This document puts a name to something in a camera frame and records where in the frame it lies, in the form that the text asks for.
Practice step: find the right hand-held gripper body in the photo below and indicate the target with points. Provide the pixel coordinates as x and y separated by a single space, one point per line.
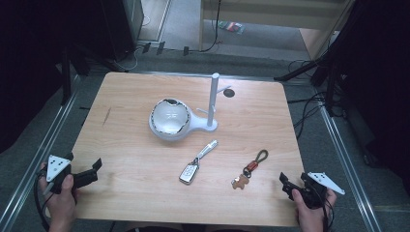
317 190

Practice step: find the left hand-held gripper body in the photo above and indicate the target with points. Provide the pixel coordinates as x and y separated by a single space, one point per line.
56 167

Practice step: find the person's right hand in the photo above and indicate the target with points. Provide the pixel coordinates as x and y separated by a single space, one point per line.
311 216

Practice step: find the person's left hand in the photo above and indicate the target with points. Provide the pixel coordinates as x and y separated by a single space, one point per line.
61 204

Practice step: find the white key stand with bowl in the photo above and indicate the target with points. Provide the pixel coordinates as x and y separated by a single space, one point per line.
170 119

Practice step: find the dark round table hole cover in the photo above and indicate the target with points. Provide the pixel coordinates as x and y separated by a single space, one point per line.
228 93

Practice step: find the black tripod stand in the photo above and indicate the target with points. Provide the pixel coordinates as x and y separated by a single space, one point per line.
322 64

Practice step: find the black cabinet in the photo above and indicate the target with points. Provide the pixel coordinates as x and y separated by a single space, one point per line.
122 25

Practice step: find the colourful packet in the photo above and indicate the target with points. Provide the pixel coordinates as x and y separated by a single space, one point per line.
231 27

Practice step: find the metal floor rail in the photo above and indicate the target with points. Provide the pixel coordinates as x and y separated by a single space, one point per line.
349 167
35 161

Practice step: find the black upright stand post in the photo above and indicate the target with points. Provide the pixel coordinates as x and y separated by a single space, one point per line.
65 77

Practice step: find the light wooden furniture frame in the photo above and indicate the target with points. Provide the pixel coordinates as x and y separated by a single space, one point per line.
274 13

